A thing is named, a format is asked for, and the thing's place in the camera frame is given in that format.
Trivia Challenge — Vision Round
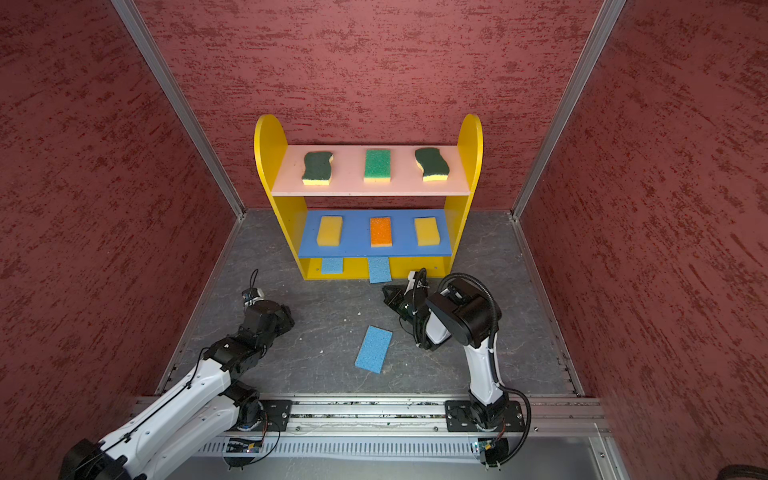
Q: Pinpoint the light blue sponge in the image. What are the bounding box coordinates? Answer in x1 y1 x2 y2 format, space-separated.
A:
368 257 392 284
321 257 344 275
355 326 393 374

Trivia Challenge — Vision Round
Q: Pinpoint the yellow sponge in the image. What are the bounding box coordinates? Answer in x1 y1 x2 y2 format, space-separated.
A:
414 217 441 247
316 216 344 247

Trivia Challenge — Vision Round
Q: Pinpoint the orange sponge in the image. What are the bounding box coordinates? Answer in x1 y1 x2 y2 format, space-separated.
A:
370 217 393 248

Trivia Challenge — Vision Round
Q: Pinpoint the dark green wavy sponge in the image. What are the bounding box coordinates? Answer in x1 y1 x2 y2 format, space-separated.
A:
414 147 450 182
302 151 334 186

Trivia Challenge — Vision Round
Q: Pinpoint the bright green rectangular sponge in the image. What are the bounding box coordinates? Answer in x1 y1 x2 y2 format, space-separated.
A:
363 149 391 183

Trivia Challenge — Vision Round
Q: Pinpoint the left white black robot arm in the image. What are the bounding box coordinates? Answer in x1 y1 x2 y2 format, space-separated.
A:
59 297 295 479

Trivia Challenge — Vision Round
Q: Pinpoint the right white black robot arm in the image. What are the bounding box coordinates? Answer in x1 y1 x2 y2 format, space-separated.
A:
382 268 509 431

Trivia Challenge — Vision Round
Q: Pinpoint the blue lower shelf board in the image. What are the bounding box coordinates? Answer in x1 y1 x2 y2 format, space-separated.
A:
299 209 453 258

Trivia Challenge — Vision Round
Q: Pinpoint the yellow wooden shelf unit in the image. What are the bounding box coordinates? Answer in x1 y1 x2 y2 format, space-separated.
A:
254 114 484 281

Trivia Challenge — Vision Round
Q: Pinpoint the pink upper shelf board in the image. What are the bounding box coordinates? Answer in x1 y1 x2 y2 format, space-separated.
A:
271 145 482 197

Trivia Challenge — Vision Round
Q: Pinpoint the left small circuit board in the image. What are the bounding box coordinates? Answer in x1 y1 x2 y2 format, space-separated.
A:
224 437 263 455

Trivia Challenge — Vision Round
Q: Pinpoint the left aluminium corner profile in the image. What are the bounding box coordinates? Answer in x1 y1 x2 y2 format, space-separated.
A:
111 0 247 221

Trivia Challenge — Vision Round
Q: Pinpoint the aluminium corner profile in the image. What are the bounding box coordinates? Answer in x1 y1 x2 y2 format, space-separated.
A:
111 0 247 221
512 0 626 223

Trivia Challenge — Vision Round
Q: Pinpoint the right aluminium corner profile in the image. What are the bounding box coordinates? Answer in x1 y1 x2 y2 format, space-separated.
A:
512 0 626 223

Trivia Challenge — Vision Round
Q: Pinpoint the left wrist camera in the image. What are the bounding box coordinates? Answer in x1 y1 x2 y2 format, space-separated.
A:
241 287 264 308

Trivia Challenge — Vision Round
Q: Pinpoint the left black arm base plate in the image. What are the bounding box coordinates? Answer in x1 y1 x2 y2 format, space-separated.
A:
235 399 293 432

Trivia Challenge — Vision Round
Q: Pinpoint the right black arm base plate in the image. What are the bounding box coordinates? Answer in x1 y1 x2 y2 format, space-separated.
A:
444 400 525 434

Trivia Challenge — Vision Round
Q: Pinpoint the white slotted cable duct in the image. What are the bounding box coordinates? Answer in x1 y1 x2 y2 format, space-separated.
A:
195 436 479 463

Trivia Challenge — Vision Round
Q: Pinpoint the aluminium mounting rail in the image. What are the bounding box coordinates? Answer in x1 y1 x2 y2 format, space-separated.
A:
264 394 611 437

